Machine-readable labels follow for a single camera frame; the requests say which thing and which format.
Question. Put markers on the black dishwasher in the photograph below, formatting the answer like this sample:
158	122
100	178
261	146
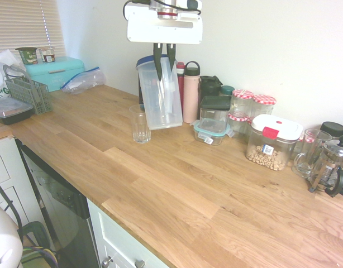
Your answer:
65	212

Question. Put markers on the red bottle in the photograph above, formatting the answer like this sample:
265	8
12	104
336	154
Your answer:
180	81

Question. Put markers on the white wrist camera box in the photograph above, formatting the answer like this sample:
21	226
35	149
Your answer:
194	3

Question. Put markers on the silver cabinet knob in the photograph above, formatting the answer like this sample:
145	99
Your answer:
106	262
139	263

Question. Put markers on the clear container dark green lid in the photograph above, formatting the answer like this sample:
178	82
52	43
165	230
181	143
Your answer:
216	104

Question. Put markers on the glass container teal lid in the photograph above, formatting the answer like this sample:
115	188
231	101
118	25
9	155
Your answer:
212	131

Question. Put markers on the white rounded object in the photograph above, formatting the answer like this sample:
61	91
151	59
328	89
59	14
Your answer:
5	237

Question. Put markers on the white window blind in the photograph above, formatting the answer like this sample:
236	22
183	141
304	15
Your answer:
18	25

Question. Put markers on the brown white yoghurt cup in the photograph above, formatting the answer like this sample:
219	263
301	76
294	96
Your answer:
47	54

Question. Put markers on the glass french press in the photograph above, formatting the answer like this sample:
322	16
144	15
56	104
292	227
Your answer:
332	167

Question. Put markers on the dark green shaker bottle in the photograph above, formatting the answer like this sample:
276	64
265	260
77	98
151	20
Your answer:
209	86

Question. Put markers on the dark green lidded jar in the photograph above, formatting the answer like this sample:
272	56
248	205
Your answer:
226	90

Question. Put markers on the clear glass mug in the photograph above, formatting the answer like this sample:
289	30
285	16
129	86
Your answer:
308	156

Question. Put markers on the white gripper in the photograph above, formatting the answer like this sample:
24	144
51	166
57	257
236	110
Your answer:
166	30

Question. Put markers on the small jar red checked lid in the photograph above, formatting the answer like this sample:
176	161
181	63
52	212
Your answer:
307	138

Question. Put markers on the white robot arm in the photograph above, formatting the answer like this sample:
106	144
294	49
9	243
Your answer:
167	9

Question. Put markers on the black takeaway container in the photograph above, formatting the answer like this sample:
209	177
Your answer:
11	111

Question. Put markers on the white cabinet door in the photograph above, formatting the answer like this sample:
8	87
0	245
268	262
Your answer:
115	240

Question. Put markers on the clear zip bag blue seal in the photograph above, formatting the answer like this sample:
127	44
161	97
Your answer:
83	81

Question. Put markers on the pink bottle with black lid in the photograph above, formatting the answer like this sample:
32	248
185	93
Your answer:
191	95

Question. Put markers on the cereal container white red lid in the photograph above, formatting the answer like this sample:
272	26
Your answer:
275	131

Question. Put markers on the clear plastic pitcher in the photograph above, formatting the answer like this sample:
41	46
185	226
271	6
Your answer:
163	111

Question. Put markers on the green oat cup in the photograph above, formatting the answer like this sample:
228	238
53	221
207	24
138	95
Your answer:
27	56

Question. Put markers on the grey cutlery basket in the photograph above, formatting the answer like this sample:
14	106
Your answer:
38	97

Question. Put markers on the teal bread box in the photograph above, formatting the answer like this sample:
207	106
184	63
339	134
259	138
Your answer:
58	69

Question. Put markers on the faceted clear drinking glass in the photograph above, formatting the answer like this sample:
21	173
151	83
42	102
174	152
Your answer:
140	125

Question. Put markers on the white drawer cabinet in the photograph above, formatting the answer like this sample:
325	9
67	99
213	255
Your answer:
4	167

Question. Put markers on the jar with black lid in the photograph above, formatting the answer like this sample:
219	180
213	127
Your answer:
333	129

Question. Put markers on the green chair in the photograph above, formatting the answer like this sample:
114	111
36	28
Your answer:
38	231

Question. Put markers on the black protein powder tub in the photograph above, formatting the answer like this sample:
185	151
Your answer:
140	92

